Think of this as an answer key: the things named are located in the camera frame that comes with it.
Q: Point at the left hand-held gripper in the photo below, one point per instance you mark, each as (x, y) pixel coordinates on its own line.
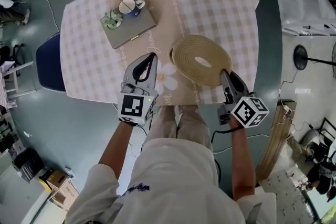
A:
(132, 108)

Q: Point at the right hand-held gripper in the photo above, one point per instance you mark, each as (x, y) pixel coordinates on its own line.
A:
(249, 112)

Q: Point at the round woven beige placemat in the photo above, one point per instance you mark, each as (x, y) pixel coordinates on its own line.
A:
(189, 57)

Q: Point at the person's right forearm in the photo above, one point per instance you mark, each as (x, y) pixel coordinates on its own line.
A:
(242, 160)

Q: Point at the person's left forearm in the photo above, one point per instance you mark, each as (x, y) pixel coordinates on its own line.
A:
(115, 149)

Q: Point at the grey rectangular tray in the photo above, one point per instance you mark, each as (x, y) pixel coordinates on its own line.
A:
(128, 31)

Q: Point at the cardboard box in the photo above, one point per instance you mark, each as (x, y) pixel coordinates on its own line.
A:
(59, 181)

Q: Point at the white power strip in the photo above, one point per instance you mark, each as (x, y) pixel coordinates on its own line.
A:
(286, 109)

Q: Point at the small potted plant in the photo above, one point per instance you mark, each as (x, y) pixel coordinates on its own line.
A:
(113, 19)

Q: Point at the blue mug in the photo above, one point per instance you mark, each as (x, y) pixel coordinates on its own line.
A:
(132, 11)

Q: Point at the wooden floor plank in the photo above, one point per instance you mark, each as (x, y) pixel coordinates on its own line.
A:
(273, 144)

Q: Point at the checked tablecloth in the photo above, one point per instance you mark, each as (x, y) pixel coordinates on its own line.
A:
(215, 15)

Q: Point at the black standing fan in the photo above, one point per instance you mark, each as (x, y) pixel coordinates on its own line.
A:
(300, 57)

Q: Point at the blue chair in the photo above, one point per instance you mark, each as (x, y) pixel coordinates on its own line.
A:
(50, 65)

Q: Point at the person's white shirt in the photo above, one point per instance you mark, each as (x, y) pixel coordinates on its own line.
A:
(170, 178)

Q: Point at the small checked-cloth table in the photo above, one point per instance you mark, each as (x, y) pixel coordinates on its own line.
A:
(4, 94)

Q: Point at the black storage crate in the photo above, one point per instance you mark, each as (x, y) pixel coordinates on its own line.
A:
(29, 165)

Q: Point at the white stool frame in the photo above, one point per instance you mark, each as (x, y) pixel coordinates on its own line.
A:
(18, 67)

